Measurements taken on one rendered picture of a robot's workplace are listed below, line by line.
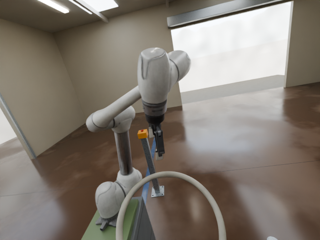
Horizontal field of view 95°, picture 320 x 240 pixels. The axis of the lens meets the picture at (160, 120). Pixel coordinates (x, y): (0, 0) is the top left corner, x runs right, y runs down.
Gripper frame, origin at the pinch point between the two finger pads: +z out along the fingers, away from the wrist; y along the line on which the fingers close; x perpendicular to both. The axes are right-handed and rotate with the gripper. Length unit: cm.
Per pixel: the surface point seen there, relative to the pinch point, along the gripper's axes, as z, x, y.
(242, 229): 145, 91, 22
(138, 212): 79, -15, -2
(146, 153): 115, 7, -85
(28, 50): 83, -293, -579
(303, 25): 27, 673, -434
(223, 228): 24.3, 21.7, 32.7
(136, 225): 76, -18, 7
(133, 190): 24.6, -13.9, 6.0
